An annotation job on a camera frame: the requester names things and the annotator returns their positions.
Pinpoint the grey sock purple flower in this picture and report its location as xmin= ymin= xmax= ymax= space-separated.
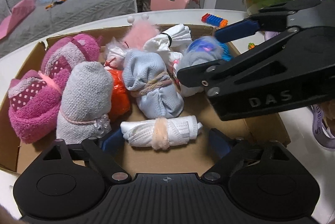
xmin=184 ymin=36 xmax=223 ymax=64

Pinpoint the white sock red band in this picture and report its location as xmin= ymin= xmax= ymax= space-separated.
xmin=168 ymin=52 xmax=203 ymax=98

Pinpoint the grey sock bundle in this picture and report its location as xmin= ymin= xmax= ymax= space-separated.
xmin=56 ymin=61 xmax=113 ymax=144

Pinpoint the white sock black band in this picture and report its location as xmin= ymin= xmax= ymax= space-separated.
xmin=143 ymin=23 xmax=192 ymax=56

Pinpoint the orange plastic bag bundle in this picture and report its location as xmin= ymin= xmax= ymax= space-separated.
xmin=107 ymin=69 xmax=131 ymax=122

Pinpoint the white sock peach band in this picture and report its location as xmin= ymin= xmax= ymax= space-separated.
xmin=120 ymin=115 xmax=203 ymax=150

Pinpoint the light blue cloth bundle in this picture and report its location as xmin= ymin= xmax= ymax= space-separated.
xmin=122 ymin=50 xmax=184 ymax=119

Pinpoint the pink fluffy keychain toy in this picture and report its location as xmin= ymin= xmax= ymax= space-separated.
xmin=121 ymin=15 xmax=160 ymax=50

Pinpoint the magenta pink towel bundle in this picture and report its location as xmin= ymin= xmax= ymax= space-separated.
xmin=8 ymin=33 xmax=103 ymax=143

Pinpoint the clear bubble wrap bundle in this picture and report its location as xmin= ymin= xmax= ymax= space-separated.
xmin=104 ymin=38 xmax=129 ymax=70

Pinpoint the blue knit sock bundle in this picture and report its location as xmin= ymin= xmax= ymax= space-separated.
xmin=219 ymin=42 xmax=233 ymax=61

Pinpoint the multicolour brick cube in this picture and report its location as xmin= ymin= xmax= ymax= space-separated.
xmin=247 ymin=43 xmax=255 ymax=50

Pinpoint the small colourful brick stack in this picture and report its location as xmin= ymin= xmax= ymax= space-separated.
xmin=201 ymin=13 xmax=228 ymax=29

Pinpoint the pink cushion on sofa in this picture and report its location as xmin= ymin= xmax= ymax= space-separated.
xmin=1 ymin=0 xmax=36 ymax=39

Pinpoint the purple bag with strap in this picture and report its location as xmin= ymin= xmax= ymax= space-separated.
xmin=264 ymin=0 xmax=335 ymax=150

